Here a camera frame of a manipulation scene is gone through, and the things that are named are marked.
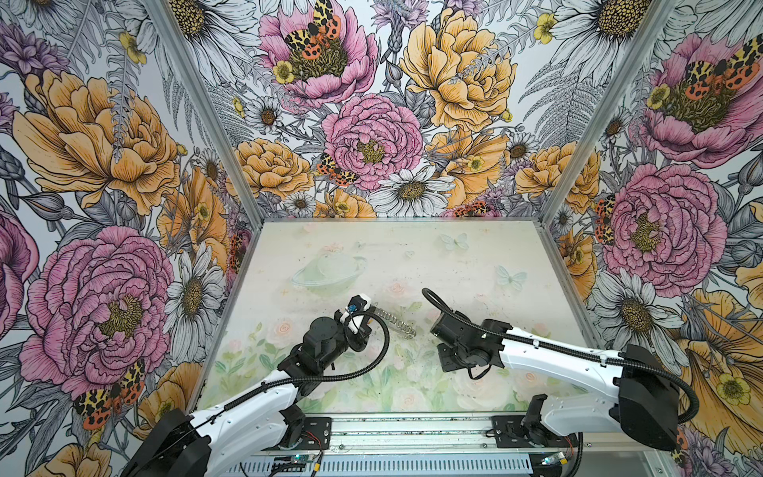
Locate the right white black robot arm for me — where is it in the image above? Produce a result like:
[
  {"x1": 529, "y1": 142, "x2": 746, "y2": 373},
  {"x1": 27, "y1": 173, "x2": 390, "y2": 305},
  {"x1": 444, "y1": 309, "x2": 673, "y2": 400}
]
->
[{"x1": 431, "y1": 312, "x2": 680, "y2": 451}]

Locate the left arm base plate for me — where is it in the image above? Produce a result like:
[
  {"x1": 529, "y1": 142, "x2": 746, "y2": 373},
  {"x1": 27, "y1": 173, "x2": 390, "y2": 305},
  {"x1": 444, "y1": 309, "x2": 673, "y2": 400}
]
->
[{"x1": 261, "y1": 417, "x2": 334, "y2": 451}]

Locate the perforated metal cable tray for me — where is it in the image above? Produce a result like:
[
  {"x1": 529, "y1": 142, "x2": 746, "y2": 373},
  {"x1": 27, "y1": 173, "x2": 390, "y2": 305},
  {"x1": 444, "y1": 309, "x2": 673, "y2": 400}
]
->
[{"x1": 224, "y1": 451, "x2": 534, "y2": 476}]

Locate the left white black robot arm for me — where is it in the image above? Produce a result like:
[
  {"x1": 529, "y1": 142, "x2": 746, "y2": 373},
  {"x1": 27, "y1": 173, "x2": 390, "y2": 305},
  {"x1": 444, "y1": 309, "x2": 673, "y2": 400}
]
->
[{"x1": 122, "y1": 311, "x2": 391, "y2": 476}]

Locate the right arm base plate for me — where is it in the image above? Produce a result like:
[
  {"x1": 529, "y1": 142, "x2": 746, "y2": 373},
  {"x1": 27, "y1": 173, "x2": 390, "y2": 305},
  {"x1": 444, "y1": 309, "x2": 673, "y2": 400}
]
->
[{"x1": 485, "y1": 415, "x2": 578, "y2": 448}]

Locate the right black corrugated cable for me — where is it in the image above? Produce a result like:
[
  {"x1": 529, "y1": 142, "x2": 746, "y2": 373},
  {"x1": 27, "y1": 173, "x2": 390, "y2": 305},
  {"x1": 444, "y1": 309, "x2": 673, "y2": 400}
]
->
[{"x1": 421, "y1": 287, "x2": 701, "y2": 425}]

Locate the aluminium front rail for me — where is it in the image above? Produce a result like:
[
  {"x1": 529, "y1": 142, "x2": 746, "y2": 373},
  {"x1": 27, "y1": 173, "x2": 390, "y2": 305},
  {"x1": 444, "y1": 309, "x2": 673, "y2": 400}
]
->
[{"x1": 156, "y1": 412, "x2": 663, "y2": 457}]

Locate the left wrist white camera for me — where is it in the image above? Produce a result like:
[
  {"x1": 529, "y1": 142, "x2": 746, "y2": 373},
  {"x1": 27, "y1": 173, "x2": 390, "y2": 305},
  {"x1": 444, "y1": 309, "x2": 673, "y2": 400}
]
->
[{"x1": 344, "y1": 293, "x2": 372, "y2": 334}]

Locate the green circuit board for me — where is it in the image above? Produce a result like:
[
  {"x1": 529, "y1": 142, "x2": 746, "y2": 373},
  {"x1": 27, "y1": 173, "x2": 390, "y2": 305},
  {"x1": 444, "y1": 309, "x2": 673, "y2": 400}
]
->
[{"x1": 272, "y1": 453, "x2": 318, "y2": 467}]

